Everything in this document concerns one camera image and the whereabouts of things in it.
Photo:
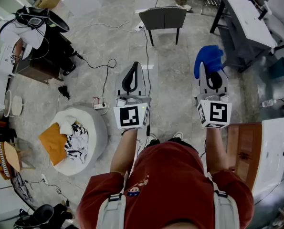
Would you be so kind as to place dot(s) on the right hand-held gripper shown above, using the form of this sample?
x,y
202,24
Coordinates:
x,y
218,113

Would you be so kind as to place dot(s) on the black white patterned cloth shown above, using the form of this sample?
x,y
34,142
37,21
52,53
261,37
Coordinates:
x,y
78,142

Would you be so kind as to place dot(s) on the small white power strip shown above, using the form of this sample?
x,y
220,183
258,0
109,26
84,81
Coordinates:
x,y
44,179

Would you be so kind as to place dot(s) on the white countertop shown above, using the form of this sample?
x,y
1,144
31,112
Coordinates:
x,y
273,151

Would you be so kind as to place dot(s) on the person's left forearm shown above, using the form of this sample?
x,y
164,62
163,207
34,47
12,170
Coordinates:
x,y
122,151

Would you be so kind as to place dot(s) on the person's right shoe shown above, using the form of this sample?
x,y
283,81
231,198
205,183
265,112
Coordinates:
x,y
177,136

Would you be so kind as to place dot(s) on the grey chair with blue seat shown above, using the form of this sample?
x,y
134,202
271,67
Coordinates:
x,y
163,18

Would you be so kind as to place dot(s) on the person's red shirt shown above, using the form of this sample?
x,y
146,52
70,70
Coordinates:
x,y
170,180

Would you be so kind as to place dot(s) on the orange cloth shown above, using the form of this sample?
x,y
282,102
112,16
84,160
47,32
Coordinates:
x,y
52,144

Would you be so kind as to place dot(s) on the grey round pouf basket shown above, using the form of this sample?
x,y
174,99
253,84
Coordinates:
x,y
96,132

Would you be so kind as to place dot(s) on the black power adapter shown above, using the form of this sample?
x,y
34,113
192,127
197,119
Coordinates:
x,y
64,92

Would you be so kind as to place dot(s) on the wooden stool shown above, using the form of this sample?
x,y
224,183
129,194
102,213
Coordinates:
x,y
13,156

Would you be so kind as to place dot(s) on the cream cloth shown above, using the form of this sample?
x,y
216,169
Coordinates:
x,y
66,125

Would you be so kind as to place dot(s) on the blue wiping cloth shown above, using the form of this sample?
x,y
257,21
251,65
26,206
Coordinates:
x,y
208,56

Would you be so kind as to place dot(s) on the white red power strip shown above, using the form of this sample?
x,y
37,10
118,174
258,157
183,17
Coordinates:
x,y
99,106

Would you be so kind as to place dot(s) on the grey table white top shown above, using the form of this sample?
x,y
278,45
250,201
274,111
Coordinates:
x,y
249,18

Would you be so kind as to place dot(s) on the teal bin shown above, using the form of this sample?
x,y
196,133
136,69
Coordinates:
x,y
280,68

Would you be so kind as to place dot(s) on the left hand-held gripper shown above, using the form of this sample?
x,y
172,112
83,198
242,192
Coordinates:
x,y
129,116

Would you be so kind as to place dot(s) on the person's right forearm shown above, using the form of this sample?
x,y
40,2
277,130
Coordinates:
x,y
215,151

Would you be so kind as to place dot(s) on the dark wooden cabinet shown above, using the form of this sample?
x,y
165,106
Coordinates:
x,y
44,65

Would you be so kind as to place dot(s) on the brown wooden cabinet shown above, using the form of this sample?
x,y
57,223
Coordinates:
x,y
245,151

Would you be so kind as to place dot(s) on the plastic water bottle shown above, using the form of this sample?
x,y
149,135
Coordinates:
x,y
268,103

